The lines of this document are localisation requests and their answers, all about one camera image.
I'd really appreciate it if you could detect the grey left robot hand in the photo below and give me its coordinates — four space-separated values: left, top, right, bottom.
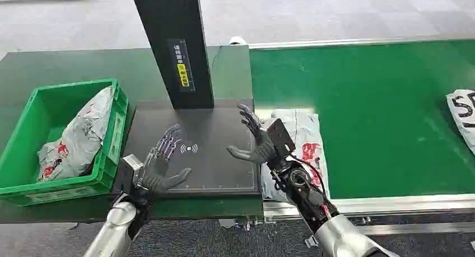
141 124 192 195

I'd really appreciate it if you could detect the grey parcel bag with red print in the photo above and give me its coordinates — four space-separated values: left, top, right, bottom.
37 86 115 183

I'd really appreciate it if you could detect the yellow and black warning label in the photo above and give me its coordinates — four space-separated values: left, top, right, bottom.
167 38 196 94

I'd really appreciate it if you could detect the white parcel bag with black letters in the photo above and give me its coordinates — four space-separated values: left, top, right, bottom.
446 89 475 156

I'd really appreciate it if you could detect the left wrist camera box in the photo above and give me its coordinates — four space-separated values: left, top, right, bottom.
113 154 144 195

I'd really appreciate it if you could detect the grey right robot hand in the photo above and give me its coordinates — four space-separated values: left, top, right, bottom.
226 102 277 165

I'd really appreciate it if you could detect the black scanner column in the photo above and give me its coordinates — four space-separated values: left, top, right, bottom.
129 0 215 110

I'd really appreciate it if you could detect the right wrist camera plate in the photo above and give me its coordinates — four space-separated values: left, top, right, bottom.
266 118 296 158

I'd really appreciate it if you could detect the white parcel bag with red print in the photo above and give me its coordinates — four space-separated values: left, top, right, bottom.
259 109 331 203

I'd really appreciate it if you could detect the green conveyor belt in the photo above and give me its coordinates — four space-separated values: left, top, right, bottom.
249 39 475 200

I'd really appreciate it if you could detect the black scanner base plate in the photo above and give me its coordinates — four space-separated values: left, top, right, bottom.
122 99 263 199

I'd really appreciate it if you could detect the green plastic crate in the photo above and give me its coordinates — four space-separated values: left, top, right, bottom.
0 78 129 207

